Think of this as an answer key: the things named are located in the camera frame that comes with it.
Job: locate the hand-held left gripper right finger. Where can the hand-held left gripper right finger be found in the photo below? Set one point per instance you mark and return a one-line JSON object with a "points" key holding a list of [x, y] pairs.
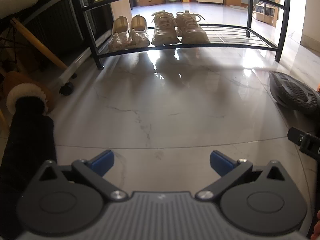
{"points": [[221, 163]]}

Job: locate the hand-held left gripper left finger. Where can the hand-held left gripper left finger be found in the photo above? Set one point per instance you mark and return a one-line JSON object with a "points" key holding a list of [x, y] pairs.
{"points": [[102, 162]]}

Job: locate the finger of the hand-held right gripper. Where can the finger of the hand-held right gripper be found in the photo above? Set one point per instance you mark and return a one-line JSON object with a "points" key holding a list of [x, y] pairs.
{"points": [[295, 135]]}

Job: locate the dark grey sneaker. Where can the dark grey sneaker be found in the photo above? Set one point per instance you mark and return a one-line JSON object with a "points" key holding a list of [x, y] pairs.
{"points": [[293, 92]]}

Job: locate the black metal shoe rack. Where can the black metal shoe rack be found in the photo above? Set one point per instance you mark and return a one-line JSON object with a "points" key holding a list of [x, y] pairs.
{"points": [[280, 47]]}

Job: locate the person's leg in black trousers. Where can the person's leg in black trousers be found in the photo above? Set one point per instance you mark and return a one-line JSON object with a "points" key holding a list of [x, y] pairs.
{"points": [[27, 140]]}

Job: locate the brown fleece-lined slipper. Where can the brown fleece-lined slipper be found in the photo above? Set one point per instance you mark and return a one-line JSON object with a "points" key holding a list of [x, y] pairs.
{"points": [[20, 85]]}

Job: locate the beige flat shoe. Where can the beige flat shoe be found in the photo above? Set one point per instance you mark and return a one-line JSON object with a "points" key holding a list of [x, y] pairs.
{"points": [[138, 35], [119, 38]]}

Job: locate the cardboard box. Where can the cardboard box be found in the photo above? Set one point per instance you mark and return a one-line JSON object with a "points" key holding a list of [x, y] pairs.
{"points": [[150, 0], [265, 13]]}

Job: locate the cream lace-up sneaker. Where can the cream lace-up sneaker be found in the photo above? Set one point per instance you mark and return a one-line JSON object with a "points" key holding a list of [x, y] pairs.
{"points": [[163, 31], [192, 28]]}

